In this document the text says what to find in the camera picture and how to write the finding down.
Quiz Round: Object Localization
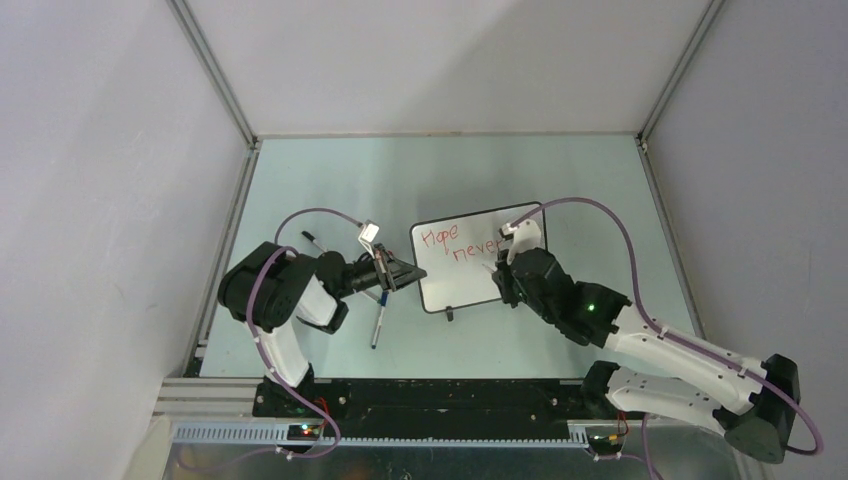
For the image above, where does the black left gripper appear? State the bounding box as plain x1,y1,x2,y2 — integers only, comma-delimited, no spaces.
336,243,426,298

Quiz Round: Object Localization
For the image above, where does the white whiteboard black frame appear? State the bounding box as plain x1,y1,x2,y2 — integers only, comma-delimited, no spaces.
409,201,540,314

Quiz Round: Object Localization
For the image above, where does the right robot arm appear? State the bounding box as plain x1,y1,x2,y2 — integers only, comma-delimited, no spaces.
492,247,800,464

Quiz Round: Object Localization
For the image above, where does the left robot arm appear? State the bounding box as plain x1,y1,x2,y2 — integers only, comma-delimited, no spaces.
217,241,427,417

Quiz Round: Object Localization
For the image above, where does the blue whiteboard marker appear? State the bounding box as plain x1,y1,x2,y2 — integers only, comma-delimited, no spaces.
371,290,389,349

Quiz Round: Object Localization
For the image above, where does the green whiteboard marker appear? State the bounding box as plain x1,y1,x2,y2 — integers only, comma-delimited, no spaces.
362,291,383,305

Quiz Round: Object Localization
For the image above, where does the black whiteboard marker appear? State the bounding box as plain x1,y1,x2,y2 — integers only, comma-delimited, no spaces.
301,231,328,253

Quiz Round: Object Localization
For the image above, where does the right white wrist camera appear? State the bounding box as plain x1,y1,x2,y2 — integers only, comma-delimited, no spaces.
499,219,543,265

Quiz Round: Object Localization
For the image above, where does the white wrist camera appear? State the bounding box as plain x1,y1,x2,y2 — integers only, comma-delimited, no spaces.
499,219,543,265
357,220,380,255

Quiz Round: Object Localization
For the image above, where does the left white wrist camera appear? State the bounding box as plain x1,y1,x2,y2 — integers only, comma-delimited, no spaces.
357,220,380,255

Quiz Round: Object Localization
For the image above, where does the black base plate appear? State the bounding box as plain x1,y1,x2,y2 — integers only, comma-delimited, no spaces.
251,377,647,441

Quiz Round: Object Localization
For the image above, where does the left aluminium frame rail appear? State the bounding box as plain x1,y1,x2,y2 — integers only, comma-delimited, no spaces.
168,1,260,378

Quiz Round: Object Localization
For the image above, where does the aluminium frame rail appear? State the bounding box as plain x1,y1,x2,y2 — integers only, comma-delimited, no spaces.
634,0,727,338
168,1,260,378

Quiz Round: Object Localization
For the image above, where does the grey cable duct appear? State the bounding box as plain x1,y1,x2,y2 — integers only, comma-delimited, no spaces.
172,421,589,449

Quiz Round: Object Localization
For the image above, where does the right aluminium frame rail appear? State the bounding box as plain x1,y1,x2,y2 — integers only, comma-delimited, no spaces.
634,0,727,338

